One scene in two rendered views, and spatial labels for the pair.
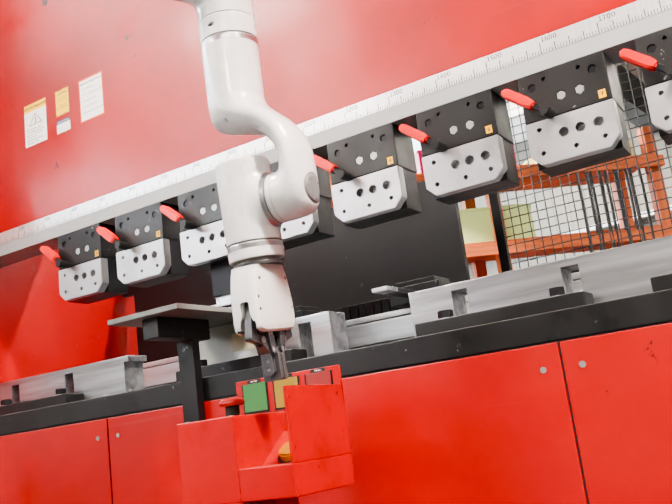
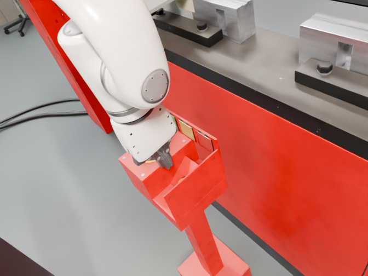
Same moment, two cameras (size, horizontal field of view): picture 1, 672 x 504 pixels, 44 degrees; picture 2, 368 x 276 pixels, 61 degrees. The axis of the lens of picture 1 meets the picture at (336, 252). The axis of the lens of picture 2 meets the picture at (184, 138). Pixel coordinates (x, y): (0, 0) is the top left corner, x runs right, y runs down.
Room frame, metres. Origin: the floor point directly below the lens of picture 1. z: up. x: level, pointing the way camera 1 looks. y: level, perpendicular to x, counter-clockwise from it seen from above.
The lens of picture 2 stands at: (0.88, -0.17, 1.31)
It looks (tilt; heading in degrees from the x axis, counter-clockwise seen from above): 45 degrees down; 33
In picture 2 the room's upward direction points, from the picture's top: 19 degrees counter-clockwise
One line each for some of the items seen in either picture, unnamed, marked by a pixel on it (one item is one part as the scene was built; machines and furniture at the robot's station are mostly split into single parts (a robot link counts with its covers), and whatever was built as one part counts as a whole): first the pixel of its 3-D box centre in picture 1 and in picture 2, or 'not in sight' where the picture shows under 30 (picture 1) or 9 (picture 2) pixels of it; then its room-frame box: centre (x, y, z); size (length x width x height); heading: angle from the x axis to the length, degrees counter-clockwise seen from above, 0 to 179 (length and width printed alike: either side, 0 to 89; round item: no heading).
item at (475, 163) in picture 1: (467, 148); not in sight; (1.45, -0.26, 1.21); 0.15 x 0.09 x 0.17; 59
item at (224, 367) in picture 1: (239, 367); (180, 26); (1.67, 0.22, 0.89); 0.30 x 0.05 x 0.03; 59
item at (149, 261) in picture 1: (151, 246); not in sight; (1.86, 0.42, 1.21); 0.15 x 0.09 x 0.17; 59
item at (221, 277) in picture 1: (233, 281); not in sight; (1.74, 0.23, 1.08); 0.10 x 0.02 x 0.10; 59
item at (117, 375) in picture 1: (65, 390); not in sight; (2.03, 0.70, 0.92); 0.50 x 0.06 x 0.10; 59
